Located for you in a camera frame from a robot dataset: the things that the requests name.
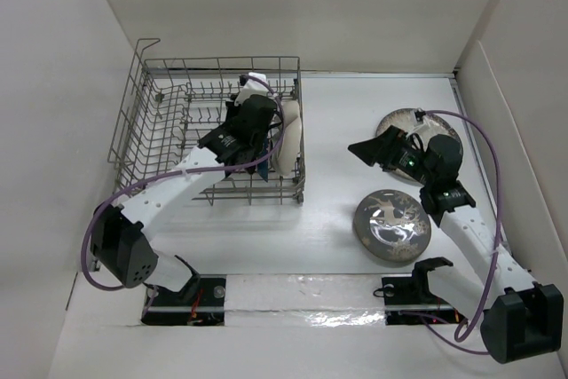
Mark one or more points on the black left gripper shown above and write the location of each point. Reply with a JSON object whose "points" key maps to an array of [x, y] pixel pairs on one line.
{"points": [[232, 111]]}

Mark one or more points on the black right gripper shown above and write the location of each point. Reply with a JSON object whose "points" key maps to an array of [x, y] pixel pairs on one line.
{"points": [[382, 149]]}

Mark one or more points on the blue leaf-shaped dish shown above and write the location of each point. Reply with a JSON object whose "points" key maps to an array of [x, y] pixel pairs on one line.
{"points": [[262, 168]]}

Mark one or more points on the cream divided plate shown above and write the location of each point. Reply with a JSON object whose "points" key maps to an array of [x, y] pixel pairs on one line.
{"points": [[284, 158]]}

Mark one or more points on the grey plate with gold tree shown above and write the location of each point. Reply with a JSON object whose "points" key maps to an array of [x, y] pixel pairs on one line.
{"points": [[392, 226]]}

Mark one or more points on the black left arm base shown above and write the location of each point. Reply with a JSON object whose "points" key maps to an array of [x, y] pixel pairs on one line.
{"points": [[206, 308]]}

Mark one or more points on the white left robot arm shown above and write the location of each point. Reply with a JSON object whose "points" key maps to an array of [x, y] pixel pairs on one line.
{"points": [[120, 233]]}

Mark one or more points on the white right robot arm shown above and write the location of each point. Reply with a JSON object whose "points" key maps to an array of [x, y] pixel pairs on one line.
{"points": [[518, 318]]}

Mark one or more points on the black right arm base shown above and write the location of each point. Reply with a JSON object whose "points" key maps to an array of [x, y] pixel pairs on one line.
{"points": [[408, 301]]}

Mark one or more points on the speckled beige round plate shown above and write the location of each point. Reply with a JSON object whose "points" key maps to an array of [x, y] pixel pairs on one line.
{"points": [[403, 118]]}

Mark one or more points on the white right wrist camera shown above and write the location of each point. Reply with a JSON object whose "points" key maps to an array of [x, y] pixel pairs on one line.
{"points": [[420, 120]]}

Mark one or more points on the grey wire dish rack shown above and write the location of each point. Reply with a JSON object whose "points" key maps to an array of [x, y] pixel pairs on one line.
{"points": [[169, 104]]}

